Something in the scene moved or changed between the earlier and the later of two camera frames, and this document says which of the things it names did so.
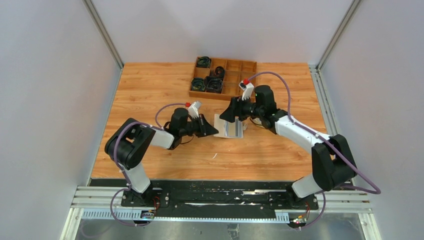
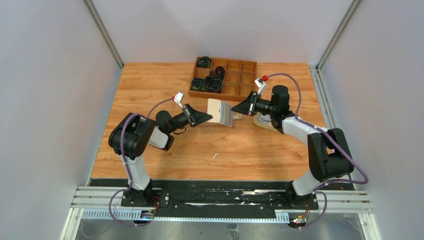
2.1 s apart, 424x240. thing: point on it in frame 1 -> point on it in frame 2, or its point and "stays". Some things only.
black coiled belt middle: x=220 y=71 stays
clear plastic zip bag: x=228 y=129 -> x=221 y=112
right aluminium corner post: x=316 y=69 stays
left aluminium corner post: x=105 y=36 stays
